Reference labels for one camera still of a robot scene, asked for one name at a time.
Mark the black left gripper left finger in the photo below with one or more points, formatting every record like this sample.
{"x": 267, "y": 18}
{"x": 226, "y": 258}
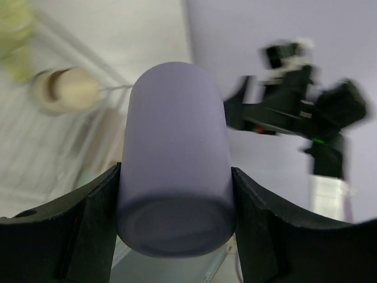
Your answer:
{"x": 69, "y": 239}

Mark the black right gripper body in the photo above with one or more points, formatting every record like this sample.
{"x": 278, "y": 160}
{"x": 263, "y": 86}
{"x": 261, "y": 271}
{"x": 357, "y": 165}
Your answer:
{"x": 286, "y": 109}

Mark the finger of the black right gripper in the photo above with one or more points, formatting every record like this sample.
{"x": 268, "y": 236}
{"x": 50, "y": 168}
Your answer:
{"x": 233, "y": 106}

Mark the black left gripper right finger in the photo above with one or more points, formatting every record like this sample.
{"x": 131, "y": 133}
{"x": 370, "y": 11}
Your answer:
{"x": 279, "y": 241}

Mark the lavender cup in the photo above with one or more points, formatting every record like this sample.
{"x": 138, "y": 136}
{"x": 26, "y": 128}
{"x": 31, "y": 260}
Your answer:
{"x": 176, "y": 194}

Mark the small metal cup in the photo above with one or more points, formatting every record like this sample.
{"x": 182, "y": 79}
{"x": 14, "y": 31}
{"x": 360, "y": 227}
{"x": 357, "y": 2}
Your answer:
{"x": 65, "y": 91}

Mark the pale yellow mug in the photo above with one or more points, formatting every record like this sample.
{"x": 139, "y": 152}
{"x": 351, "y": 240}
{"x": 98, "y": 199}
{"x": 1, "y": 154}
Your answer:
{"x": 17, "y": 26}

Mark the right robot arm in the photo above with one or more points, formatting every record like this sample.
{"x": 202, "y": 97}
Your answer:
{"x": 329, "y": 192}

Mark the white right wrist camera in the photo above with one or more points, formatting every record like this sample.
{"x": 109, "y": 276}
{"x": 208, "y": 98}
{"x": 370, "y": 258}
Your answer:
{"x": 287, "y": 54}

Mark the white wire dish rack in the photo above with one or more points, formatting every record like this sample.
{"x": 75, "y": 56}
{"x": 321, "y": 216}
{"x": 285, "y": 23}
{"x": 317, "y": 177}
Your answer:
{"x": 43, "y": 153}

